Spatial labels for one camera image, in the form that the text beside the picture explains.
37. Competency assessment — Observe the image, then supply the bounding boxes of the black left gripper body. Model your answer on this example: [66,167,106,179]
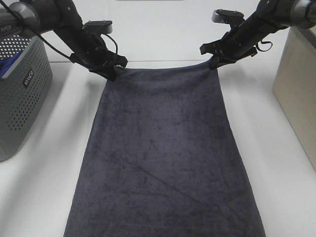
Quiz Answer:
[69,34,128,72]

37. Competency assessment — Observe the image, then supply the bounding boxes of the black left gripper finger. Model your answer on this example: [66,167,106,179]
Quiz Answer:
[89,66,117,81]

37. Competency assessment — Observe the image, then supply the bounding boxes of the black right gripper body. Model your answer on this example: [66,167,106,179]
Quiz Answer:
[199,22,257,62]

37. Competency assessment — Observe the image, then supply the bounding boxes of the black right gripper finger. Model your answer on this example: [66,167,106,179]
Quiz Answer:
[208,55,236,70]

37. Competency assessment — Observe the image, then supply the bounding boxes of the dark grey towel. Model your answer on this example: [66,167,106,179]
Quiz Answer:
[64,63,265,237]

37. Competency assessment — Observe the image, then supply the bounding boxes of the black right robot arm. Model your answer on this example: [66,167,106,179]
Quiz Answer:
[200,0,316,70]

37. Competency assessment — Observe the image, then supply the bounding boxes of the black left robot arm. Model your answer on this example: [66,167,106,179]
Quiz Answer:
[0,0,128,81]

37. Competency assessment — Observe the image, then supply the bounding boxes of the blue towel in basket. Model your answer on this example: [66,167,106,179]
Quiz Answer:
[0,51,22,77]

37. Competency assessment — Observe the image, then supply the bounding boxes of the beige fabric storage bin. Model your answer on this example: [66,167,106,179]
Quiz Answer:
[273,27,316,166]

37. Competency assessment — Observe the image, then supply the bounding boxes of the grey perforated plastic basket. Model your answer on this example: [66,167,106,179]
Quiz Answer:
[0,35,52,161]

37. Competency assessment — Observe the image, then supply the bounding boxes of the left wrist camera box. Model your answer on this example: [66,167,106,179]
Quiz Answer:
[84,20,113,36]

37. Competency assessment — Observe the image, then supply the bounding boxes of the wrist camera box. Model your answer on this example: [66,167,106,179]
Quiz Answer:
[211,9,245,26]
[84,20,113,36]

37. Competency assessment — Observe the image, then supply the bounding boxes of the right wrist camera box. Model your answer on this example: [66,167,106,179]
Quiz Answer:
[211,9,245,26]

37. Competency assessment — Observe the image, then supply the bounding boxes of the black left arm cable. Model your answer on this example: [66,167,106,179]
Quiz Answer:
[3,0,75,60]

